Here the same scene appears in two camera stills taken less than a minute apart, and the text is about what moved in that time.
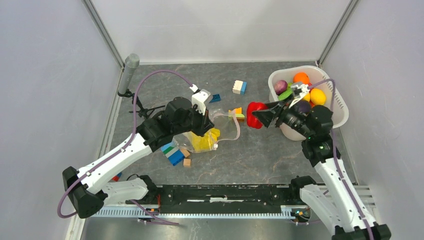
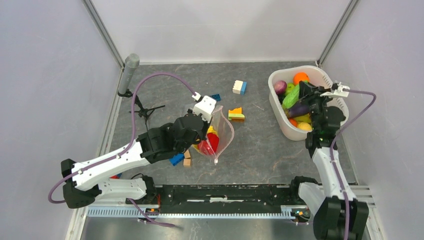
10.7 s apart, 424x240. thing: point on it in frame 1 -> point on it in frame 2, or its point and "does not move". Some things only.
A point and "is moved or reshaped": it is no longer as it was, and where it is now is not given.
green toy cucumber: (288, 91) is moved or reshaped
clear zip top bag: (226, 127) is moved or reshaped
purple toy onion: (280, 86) does not move
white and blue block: (239, 87) does not move
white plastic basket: (340, 108) does not move
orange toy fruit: (301, 77) does not move
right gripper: (267, 116) -> (308, 92)
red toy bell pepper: (252, 120) -> (209, 146)
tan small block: (185, 152) does not move
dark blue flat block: (215, 98) does not move
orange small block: (187, 163) does not move
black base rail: (263, 199) does not move
